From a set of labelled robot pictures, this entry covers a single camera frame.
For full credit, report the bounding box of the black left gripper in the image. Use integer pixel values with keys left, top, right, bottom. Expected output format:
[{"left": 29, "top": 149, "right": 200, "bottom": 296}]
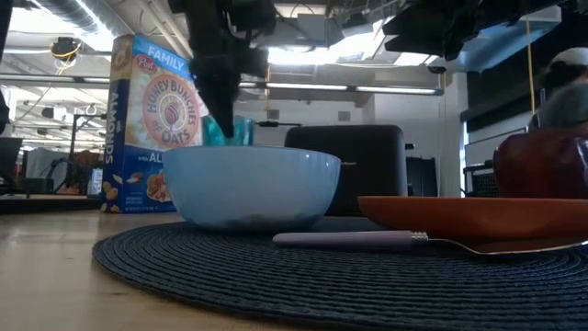
[{"left": 167, "top": 0, "right": 277, "bottom": 139}]

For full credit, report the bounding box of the dark neighbouring table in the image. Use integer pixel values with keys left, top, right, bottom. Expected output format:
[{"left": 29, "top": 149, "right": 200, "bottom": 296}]
[{"left": 0, "top": 192, "right": 102, "bottom": 215}]

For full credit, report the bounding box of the dark round woven placemat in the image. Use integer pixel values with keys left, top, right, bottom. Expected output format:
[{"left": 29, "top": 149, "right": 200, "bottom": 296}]
[{"left": 91, "top": 215, "right": 588, "bottom": 331}]

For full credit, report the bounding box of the light blue bowl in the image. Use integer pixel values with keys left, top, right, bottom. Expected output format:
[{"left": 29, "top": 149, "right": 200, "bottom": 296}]
[{"left": 162, "top": 145, "right": 343, "bottom": 232}]

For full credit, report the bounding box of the blue yellow cereal box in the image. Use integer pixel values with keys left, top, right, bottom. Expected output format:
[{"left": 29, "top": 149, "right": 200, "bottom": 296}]
[{"left": 100, "top": 32, "right": 210, "bottom": 215}]

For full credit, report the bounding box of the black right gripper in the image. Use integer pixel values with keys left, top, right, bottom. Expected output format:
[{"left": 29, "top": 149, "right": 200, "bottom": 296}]
[{"left": 382, "top": 0, "right": 552, "bottom": 61}]

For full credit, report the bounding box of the person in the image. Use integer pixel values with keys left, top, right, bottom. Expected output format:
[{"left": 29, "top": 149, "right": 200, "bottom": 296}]
[{"left": 527, "top": 46, "right": 588, "bottom": 134}]

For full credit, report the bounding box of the long ceiling light strip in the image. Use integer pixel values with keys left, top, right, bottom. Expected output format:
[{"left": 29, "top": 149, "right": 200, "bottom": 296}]
[{"left": 238, "top": 81, "right": 442, "bottom": 97}]

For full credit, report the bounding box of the dark red apple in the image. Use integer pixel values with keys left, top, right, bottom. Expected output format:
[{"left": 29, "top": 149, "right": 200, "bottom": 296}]
[{"left": 492, "top": 128, "right": 588, "bottom": 200}]

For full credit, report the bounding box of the green glass tumbler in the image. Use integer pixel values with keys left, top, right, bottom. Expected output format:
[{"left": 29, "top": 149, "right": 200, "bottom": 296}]
[{"left": 200, "top": 114, "right": 255, "bottom": 148}]

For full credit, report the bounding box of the spoon with pale handle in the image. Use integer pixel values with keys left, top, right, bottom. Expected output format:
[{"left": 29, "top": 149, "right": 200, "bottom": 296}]
[{"left": 271, "top": 229, "right": 588, "bottom": 257}]

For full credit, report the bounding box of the grey ceiling duct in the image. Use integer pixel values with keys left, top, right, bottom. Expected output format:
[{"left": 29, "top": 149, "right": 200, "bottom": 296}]
[{"left": 34, "top": 0, "right": 100, "bottom": 33}]

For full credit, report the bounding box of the black ceiling mounted device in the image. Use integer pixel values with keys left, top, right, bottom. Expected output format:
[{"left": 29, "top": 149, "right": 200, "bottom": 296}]
[{"left": 49, "top": 36, "right": 83, "bottom": 63}]

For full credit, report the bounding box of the orange plate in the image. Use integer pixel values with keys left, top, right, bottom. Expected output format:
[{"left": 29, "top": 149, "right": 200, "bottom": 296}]
[{"left": 356, "top": 195, "right": 588, "bottom": 244}]

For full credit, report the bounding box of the black silver toaster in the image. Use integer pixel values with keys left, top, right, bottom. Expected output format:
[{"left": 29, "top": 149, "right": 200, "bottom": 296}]
[{"left": 283, "top": 124, "right": 408, "bottom": 218}]

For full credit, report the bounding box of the black mesh basket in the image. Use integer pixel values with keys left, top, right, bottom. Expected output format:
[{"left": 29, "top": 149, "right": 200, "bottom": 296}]
[{"left": 462, "top": 160, "right": 502, "bottom": 199}]

